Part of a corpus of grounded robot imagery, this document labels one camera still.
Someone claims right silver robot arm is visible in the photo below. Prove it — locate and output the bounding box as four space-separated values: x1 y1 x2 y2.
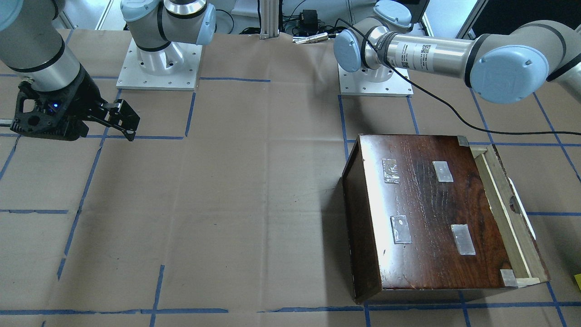
1 0 216 141

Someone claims dark wooden drawer cabinet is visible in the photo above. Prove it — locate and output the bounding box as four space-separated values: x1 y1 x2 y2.
341 134 512 304

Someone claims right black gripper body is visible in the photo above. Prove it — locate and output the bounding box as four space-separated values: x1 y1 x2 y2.
10 68 105 141

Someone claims light wooden drawer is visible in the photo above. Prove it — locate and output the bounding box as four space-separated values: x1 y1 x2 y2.
470 145 551 288

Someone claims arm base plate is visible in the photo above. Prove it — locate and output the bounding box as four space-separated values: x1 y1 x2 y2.
338 66 414 97
116 40 203 91

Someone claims yellow block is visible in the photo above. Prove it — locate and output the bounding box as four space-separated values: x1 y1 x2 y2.
573 273 581 291

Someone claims brown paper table mat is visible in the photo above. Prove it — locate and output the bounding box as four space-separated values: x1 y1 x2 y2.
0 30 580 327

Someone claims aluminium frame post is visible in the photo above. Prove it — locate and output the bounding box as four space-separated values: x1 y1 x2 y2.
257 0 282 40

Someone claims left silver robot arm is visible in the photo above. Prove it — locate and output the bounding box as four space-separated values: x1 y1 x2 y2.
334 0 581 104

